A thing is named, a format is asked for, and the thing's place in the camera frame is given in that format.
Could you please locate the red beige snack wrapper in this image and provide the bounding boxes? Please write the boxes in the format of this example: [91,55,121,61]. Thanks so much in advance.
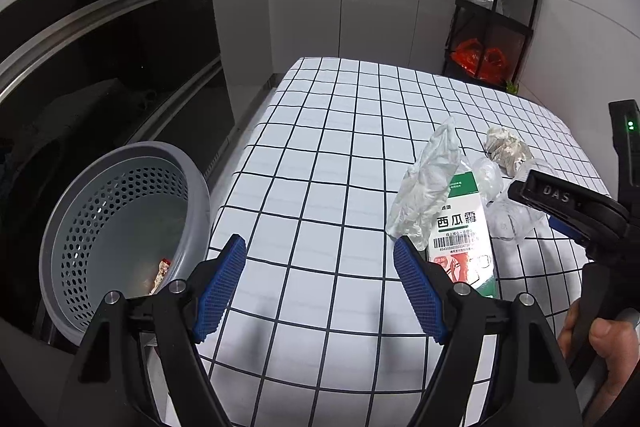
[149,259,171,295]

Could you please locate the grey kitchen cabinets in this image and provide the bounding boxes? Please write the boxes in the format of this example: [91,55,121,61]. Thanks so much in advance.
[213,0,454,121]

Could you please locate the white crumpled plastic glove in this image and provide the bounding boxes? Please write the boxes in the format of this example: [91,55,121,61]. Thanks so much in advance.
[385,117,462,251]

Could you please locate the red plastic bag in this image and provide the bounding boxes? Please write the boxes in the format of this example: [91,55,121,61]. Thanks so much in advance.
[450,38,509,86]

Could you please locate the crumpled cream paper wad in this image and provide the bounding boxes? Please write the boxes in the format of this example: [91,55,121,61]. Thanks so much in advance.
[484,127,533,178]

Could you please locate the black metal shelf rack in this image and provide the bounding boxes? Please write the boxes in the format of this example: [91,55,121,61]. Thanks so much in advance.
[442,0,540,94]

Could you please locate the crumpled clear plastic bag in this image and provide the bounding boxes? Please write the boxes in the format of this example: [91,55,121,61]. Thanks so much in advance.
[471,157,556,243]

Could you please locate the white black checked tablecloth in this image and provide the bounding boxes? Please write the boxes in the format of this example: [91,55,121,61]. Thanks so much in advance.
[198,57,604,426]

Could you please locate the green white medicine box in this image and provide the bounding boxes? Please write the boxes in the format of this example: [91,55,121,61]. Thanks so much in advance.
[426,171,498,298]

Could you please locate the person's right hand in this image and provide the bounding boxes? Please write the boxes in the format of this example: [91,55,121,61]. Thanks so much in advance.
[582,308,639,426]

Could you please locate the grey perforated trash basket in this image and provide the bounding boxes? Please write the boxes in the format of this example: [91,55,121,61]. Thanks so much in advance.
[39,141,212,346]

